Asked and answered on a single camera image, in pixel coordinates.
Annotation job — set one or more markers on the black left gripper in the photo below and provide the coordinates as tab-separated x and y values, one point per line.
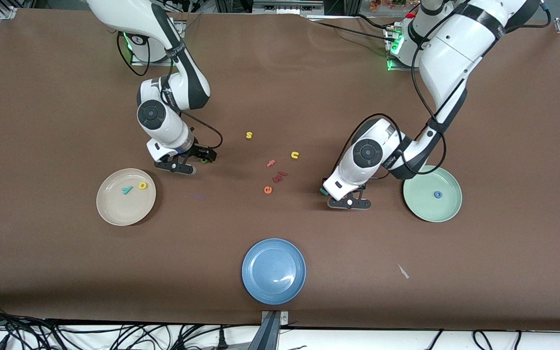
323	179

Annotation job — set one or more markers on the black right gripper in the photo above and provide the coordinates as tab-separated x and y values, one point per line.
199	152

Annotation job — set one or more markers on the teal foam letter i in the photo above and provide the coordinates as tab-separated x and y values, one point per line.
323	191

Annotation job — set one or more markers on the teal foam letter y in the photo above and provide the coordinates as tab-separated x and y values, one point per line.
127	190

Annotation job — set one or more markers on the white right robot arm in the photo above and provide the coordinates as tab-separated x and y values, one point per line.
173	129

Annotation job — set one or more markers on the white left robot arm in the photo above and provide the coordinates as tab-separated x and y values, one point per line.
450	53

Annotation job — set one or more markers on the pink foam letter f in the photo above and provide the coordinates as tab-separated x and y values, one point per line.
271	163

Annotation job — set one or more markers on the dark red foam letter r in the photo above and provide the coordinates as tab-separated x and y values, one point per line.
277	179

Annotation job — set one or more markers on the light green plate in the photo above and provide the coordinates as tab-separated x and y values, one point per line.
435	209

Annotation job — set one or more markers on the white tape scrap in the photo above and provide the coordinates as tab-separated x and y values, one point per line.
403	271

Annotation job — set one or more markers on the beige brown plate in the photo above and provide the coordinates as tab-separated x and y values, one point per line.
126	204

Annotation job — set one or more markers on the blue plate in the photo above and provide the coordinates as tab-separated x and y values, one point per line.
273	271

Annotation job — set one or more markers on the grey metal box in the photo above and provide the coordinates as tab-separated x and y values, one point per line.
287	6

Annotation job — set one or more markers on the orange decoration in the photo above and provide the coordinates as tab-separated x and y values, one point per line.
387	4

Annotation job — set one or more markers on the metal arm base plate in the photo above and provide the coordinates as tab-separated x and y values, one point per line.
391	46
153	62

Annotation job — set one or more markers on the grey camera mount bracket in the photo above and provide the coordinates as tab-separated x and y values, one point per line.
270	330

